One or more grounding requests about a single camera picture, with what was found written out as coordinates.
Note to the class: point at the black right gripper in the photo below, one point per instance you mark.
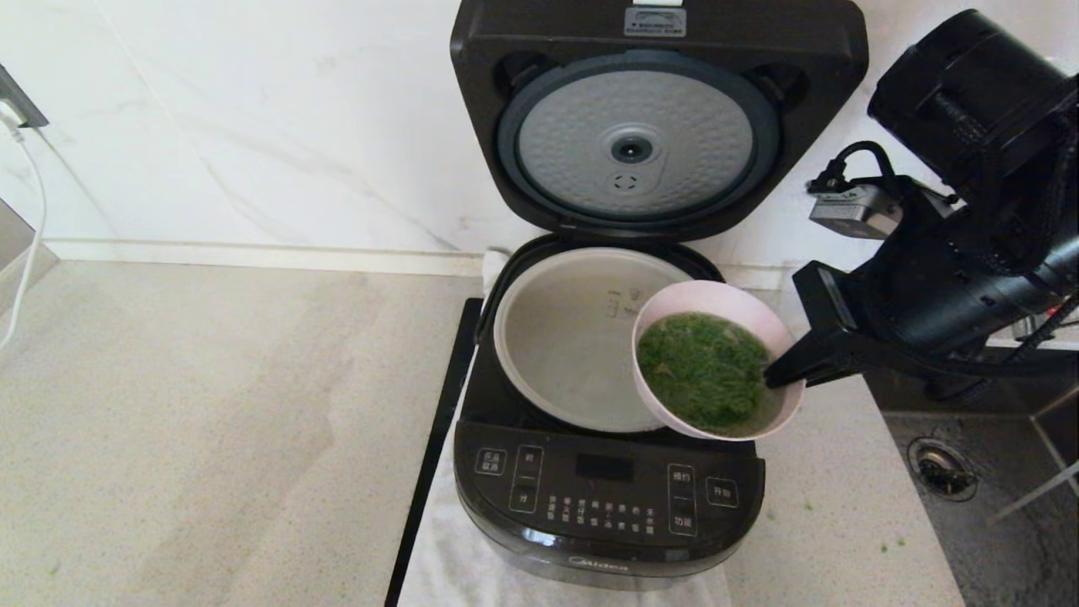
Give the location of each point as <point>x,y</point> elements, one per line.
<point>830,303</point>

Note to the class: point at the black rice cooker lid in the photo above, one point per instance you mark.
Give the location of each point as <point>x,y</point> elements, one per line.
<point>657,35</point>

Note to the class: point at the metal sink drain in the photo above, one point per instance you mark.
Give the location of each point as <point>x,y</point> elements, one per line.
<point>942,472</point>

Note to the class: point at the dark wall socket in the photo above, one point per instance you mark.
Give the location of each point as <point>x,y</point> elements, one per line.
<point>17,99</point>

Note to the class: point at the grey metal panel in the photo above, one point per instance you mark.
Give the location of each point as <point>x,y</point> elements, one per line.
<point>13,243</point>

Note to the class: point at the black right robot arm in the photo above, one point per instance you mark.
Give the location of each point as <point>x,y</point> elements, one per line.
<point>969,67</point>

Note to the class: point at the steel sink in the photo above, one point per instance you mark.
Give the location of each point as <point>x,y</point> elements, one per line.
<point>1011,556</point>

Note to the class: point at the white inner pot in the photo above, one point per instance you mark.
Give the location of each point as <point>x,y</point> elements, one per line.
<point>556,354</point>

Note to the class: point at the white towel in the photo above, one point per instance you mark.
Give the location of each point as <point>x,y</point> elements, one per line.
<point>447,556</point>

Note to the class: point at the black rice cooker body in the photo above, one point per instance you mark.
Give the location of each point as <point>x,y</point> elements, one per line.
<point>590,497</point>

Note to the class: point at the pink bowl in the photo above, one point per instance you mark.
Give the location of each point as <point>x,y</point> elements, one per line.
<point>716,295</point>

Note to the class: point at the chopped green vegetables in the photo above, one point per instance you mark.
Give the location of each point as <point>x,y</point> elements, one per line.
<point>704,371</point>

